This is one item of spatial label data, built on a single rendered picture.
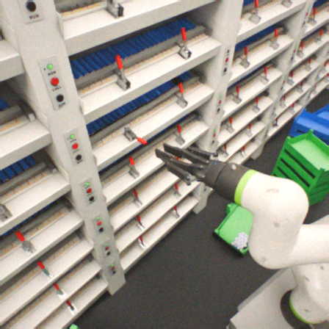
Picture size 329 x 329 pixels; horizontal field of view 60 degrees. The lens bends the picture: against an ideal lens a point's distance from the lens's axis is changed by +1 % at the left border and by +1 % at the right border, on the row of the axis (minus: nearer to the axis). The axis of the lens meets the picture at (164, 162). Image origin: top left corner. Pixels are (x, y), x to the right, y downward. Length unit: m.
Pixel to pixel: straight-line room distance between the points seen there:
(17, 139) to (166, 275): 1.18
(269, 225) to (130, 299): 1.12
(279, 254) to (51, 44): 0.66
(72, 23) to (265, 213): 0.59
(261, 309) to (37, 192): 0.92
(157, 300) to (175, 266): 0.20
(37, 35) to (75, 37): 0.08
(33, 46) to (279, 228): 0.62
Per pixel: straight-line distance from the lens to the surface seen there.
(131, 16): 0.78
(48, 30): 0.66
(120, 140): 0.96
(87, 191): 0.93
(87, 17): 0.75
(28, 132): 0.75
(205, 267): 1.71
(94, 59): 0.90
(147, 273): 1.69
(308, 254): 0.75
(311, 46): 2.26
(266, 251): 0.71
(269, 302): 1.30
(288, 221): 0.64
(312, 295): 1.10
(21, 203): 0.86
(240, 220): 1.83
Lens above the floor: 1.55
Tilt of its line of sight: 46 degrees down
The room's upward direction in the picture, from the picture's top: straight up
